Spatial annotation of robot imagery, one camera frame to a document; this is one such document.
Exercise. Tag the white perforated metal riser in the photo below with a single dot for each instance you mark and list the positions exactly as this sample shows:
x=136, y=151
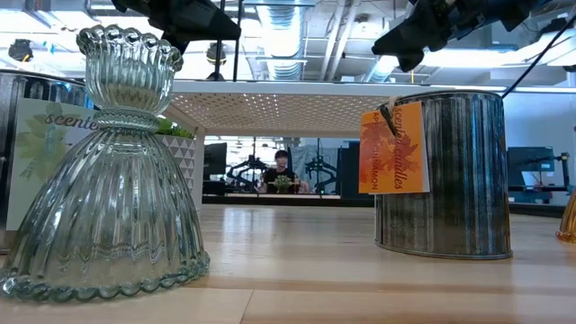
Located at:
x=279, y=112

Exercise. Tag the black background monitor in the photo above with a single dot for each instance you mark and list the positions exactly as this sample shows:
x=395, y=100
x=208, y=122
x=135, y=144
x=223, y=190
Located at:
x=531, y=158
x=215, y=159

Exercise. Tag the background black robot arm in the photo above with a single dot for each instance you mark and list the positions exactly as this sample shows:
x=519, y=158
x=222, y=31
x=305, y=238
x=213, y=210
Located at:
x=252, y=161
x=320, y=164

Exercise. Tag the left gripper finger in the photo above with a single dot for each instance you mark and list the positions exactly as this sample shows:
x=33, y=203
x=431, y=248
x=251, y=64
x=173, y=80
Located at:
x=216, y=24
x=177, y=41

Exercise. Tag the metal tin with orange tag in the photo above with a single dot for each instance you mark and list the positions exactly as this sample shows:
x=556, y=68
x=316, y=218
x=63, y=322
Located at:
x=468, y=180

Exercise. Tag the black background cabinet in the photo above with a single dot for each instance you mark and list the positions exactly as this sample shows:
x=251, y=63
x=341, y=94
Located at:
x=349, y=173

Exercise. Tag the small background potted plant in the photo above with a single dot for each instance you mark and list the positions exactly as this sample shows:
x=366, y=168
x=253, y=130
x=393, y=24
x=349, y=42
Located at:
x=282, y=183

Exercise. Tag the black aluminium table frame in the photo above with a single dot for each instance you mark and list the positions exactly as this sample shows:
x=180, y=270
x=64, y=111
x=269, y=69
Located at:
x=288, y=201

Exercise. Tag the clear glass candle holder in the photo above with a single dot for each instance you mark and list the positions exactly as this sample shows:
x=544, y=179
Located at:
x=117, y=202

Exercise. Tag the white green scented candles tag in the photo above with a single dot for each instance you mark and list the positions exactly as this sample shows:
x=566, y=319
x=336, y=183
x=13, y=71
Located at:
x=40, y=148

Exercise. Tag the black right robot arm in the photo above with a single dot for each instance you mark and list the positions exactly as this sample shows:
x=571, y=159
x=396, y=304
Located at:
x=522, y=11

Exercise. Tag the amber glass candle holder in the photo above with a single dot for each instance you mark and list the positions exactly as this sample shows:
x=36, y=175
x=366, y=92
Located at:
x=569, y=222

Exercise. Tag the orange scented candles tag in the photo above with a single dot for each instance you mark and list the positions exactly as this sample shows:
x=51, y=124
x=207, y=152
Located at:
x=391, y=157

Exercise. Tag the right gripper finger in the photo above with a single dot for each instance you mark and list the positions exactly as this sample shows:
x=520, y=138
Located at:
x=411, y=62
x=405, y=38

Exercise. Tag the black metal candlestick holder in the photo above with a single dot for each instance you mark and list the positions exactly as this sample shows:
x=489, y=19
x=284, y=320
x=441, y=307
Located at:
x=237, y=58
x=220, y=27

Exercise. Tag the succulent in white patterned pot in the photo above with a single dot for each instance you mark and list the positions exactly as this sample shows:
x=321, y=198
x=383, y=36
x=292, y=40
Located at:
x=180, y=157

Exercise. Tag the person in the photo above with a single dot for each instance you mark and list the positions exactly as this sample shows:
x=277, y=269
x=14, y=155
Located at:
x=280, y=173

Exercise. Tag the silver ventilation duct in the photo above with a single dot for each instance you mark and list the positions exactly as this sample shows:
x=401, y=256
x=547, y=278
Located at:
x=283, y=36
x=387, y=67

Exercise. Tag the black ceiling lamp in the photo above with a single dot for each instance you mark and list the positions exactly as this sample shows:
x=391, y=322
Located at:
x=216, y=55
x=20, y=49

